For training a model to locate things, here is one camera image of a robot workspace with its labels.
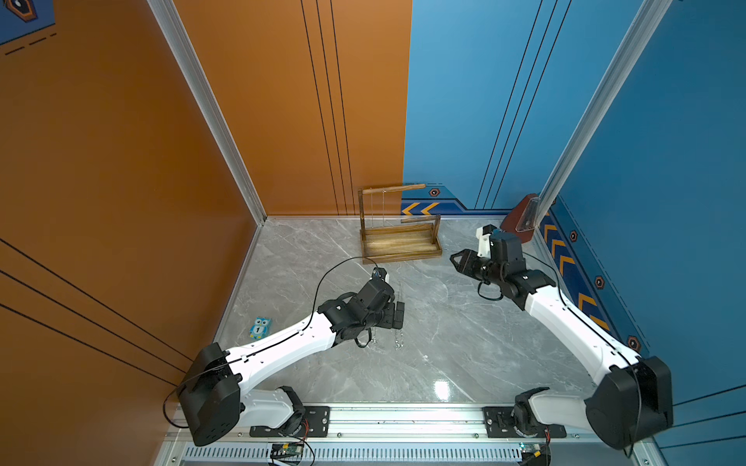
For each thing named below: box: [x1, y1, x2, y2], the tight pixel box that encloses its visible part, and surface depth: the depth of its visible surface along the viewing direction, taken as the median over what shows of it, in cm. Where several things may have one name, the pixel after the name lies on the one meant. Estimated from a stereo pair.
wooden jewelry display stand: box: [357, 183, 442, 265], surface depth 114 cm
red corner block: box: [500, 193, 540, 244], surface depth 108 cm
